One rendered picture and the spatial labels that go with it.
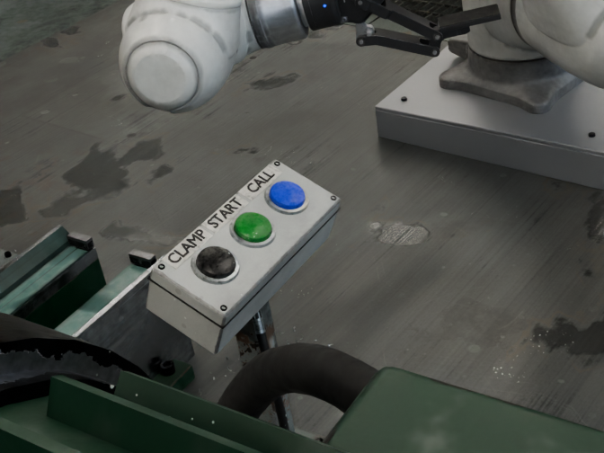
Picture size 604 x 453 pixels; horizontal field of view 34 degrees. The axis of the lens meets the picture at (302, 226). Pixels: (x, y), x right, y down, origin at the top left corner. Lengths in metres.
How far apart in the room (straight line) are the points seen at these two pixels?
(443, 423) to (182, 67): 0.73
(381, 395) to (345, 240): 0.97
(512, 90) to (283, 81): 0.44
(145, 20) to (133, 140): 0.60
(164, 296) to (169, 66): 0.27
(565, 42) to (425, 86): 0.33
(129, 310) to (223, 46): 0.28
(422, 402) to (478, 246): 0.94
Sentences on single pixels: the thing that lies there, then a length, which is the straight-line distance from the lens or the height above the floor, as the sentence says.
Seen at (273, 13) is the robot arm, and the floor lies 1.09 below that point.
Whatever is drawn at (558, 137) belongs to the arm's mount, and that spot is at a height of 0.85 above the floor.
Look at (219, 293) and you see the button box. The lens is 0.74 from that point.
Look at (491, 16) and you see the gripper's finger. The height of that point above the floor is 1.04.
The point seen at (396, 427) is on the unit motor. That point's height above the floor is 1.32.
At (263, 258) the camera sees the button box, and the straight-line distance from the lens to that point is 0.77.
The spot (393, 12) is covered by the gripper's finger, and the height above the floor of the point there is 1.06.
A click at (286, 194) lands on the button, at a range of 0.81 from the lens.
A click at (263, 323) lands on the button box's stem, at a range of 0.84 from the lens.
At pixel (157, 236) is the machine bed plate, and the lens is 1.30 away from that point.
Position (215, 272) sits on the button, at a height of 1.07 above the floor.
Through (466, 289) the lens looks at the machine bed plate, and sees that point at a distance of 1.13.
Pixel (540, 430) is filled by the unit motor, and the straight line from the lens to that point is 0.25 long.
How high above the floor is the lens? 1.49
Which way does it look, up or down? 33 degrees down
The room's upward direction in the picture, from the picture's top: 10 degrees counter-clockwise
